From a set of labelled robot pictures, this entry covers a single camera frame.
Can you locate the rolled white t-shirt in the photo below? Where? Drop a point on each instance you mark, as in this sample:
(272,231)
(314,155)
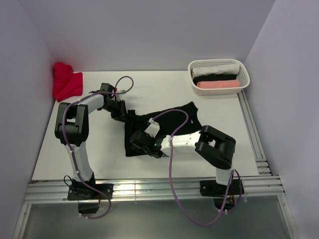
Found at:
(229,69)

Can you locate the aluminium mounting rail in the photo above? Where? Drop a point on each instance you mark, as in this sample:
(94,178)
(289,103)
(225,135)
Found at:
(50,192)

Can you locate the white plastic basket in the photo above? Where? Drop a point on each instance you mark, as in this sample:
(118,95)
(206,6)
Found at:
(242,77)

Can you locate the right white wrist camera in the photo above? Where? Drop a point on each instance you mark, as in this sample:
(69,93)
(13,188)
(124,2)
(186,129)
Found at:
(153,128)

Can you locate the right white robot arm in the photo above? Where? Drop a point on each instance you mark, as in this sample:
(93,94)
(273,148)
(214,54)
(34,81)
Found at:
(214,146)

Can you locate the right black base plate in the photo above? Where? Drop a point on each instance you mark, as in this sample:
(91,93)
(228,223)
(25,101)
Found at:
(209,188)

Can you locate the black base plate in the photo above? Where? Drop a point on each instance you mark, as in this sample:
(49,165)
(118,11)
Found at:
(88,199)
(209,188)

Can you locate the black t-shirt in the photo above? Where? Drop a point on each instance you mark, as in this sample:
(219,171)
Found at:
(168,123)
(212,78)

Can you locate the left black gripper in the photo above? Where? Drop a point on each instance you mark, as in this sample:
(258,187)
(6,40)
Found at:
(121,115)

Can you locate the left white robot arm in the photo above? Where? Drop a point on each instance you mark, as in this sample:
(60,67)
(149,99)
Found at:
(72,129)

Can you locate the rolled black t-shirt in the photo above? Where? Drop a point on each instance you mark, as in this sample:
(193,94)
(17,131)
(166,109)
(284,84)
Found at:
(212,78)

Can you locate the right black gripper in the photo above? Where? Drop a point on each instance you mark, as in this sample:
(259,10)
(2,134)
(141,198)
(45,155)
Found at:
(134,147)

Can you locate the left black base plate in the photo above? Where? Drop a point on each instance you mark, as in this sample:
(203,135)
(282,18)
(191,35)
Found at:
(88,199)

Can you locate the rolled pink t-shirt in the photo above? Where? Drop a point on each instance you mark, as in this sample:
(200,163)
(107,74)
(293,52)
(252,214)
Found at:
(218,84)

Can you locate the red t-shirt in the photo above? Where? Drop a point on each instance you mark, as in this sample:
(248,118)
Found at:
(66,82)

